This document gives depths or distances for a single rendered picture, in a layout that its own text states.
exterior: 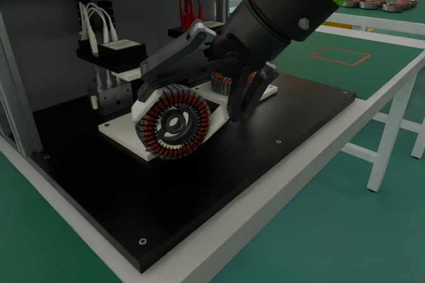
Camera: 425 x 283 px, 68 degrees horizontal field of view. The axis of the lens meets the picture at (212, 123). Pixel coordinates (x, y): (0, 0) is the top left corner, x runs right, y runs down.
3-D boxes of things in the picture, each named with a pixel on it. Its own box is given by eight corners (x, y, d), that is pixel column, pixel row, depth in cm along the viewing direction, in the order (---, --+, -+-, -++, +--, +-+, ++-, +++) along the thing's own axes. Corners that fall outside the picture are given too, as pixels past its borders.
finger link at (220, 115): (222, 102, 49) (226, 103, 49) (196, 128, 53) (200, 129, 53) (226, 117, 47) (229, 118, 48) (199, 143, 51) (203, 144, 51)
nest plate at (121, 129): (210, 127, 61) (210, 122, 61) (147, 162, 52) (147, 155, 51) (160, 105, 70) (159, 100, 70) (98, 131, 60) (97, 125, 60)
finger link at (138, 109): (163, 93, 41) (158, 91, 40) (136, 124, 44) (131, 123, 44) (160, 77, 43) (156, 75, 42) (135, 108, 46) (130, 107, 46)
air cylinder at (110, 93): (134, 105, 70) (131, 81, 68) (104, 116, 66) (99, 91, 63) (121, 98, 73) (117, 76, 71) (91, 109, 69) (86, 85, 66)
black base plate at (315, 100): (354, 100, 78) (357, 91, 77) (141, 275, 36) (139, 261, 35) (212, 60, 105) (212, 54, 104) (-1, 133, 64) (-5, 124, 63)
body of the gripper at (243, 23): (284, 14, 41) (238, 63, 46) (237, -20, 36) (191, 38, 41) (306, 51, 37) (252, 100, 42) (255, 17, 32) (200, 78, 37)
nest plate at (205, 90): (277, 91, 77) (277, 86, 77) (239, 112, 67) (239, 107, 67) (229, 76, 86) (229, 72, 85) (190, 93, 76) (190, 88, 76)
